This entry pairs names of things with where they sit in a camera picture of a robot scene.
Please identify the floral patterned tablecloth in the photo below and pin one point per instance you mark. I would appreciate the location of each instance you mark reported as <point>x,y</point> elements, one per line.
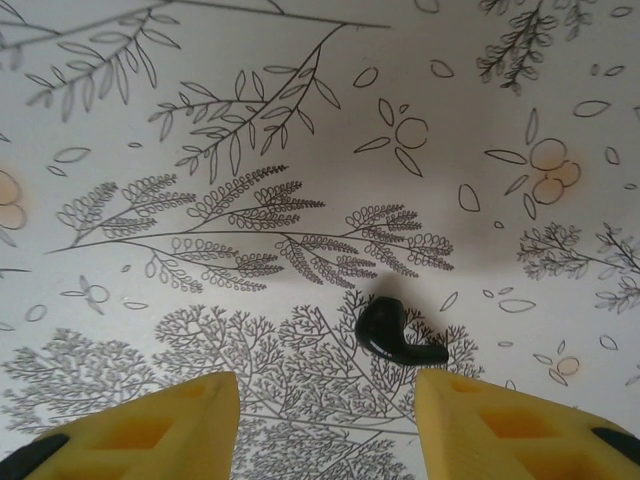
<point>300,150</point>

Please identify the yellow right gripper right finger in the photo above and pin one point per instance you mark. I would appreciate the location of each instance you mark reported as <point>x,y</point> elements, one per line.
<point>500,435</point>

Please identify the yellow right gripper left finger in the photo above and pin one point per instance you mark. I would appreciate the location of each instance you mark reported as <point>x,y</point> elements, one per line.
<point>150,440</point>

